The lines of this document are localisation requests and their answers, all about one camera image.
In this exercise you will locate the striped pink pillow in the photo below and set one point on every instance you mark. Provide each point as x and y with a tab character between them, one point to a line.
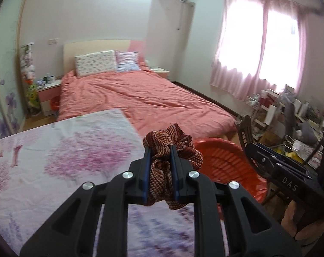
127	61

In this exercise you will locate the person's right hand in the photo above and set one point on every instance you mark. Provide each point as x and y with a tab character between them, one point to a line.
309	234

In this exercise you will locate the cluttered desk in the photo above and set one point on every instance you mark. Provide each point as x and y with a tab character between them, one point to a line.
297	124

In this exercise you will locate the pink window curtains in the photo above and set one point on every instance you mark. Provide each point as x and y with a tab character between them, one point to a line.
262	45

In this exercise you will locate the floral purple table cloth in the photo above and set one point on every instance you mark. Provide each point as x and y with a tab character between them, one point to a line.
42	167

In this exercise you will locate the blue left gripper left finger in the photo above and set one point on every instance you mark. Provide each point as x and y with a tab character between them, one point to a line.
146	163

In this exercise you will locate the plush toy shelf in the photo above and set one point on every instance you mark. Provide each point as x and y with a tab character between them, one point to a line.
29	79

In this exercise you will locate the beige pink headboard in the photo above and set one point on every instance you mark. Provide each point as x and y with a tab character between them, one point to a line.
73	49

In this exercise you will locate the pink left nightstand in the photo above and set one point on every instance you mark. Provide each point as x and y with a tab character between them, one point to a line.
46	93

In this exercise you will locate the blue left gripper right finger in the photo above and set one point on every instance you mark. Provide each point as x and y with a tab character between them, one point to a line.
174	170

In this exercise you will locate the right nightstand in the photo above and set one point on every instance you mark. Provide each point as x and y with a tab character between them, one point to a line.
161	72

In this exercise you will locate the floral white pillow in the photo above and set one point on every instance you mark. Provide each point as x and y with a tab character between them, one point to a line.
94	63

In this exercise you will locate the white wire rack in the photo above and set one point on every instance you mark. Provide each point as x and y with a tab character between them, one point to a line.
253	103

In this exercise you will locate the salmon pink bed duvet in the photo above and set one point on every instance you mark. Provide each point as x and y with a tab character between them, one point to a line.
147	100

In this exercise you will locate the red checked scrunchie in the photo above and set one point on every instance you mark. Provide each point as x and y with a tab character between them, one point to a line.
160	142

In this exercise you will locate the cardboard box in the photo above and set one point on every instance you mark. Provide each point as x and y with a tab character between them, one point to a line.
270	139

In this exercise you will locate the red lined laundry basket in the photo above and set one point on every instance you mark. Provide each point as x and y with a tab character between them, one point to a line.
224	161

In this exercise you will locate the sliding glass wardrobe doors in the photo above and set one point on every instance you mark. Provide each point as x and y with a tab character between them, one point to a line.
12	105

